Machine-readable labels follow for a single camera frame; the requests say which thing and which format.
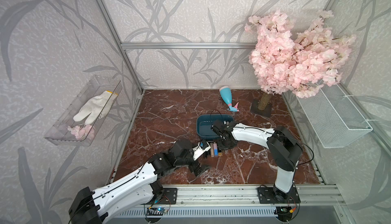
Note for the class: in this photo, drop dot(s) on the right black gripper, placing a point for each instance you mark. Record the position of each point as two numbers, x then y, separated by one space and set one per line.
231 145

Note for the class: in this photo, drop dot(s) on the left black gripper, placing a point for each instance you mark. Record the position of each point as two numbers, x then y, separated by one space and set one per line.
203 168

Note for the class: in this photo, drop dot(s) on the blue pink lipstick tube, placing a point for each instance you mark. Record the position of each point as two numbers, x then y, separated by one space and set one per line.
215 149

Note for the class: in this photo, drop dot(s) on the teal plastic storage box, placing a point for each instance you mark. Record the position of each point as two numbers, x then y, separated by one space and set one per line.
205 122

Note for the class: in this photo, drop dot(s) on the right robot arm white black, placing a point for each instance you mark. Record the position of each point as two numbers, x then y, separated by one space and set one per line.
285 149

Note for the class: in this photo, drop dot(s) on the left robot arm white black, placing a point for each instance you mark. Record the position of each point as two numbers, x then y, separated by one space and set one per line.
139 187

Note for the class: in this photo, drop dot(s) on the tan lipstick tube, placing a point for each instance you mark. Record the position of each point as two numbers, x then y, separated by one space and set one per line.
212 150

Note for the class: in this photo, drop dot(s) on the left circuit board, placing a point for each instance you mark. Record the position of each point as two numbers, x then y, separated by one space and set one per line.
157 211

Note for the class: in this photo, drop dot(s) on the circuit board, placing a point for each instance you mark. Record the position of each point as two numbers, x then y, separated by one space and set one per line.
157 211
285 214

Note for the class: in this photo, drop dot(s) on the right circuit board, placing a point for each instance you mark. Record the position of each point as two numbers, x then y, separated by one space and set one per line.
285 214

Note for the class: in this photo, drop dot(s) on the pink artificial blossom tree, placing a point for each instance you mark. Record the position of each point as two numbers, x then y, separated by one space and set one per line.
302 66

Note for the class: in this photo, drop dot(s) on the white cotton glove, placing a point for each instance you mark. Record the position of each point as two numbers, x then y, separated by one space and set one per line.
96 108

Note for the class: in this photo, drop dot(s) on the pink flower on shelf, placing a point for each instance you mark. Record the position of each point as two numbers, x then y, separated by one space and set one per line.
82 131

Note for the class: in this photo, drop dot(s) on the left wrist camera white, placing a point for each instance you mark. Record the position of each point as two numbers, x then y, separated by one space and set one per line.
202 147

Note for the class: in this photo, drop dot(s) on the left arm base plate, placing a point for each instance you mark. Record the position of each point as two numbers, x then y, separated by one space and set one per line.
165 196

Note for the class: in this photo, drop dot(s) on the aluminium front rail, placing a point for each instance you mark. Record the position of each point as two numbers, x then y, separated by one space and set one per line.
247 195

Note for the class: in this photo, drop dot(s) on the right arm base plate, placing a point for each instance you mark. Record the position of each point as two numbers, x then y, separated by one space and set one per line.
272 195

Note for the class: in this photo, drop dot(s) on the white wire mesh basket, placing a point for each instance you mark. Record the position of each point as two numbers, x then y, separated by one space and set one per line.
334 117

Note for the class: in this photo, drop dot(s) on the clear acrylic wall shelf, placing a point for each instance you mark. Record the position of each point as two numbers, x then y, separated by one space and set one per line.
81 121

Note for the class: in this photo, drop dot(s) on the aluminium frame back crossbar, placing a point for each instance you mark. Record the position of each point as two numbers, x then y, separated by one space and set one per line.
187 45

